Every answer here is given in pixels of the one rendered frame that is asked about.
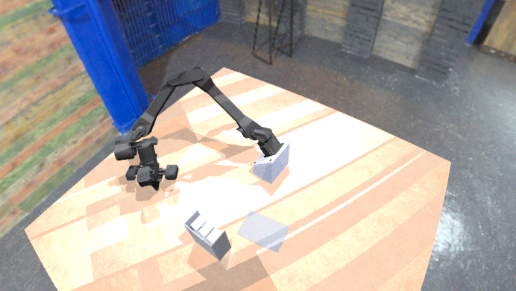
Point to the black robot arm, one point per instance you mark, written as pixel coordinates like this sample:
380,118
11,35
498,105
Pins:
146,175

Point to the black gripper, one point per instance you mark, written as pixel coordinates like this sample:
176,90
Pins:
171,171

